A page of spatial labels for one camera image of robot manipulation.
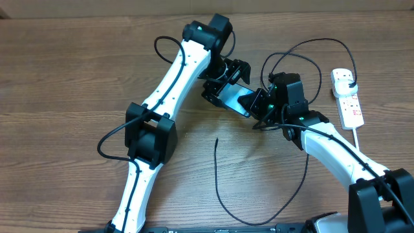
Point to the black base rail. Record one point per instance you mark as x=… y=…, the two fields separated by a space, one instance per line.
x=278 y=228

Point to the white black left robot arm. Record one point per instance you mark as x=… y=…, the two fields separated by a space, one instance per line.
x=150 y=128

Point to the white power strip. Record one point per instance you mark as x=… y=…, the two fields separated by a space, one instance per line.
x=349 y=108

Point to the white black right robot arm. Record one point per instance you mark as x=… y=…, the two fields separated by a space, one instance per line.
x=379 y=199

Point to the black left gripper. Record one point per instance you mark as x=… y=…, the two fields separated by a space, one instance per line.
x=237 y=67

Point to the white charger plug adapter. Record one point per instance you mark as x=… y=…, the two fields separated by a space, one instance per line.
x=343 y=88

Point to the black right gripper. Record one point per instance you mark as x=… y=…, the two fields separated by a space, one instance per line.
x=252 y=96

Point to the Samsung Galaxy smartphone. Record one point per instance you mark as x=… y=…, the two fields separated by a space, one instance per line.
x=229 y=96

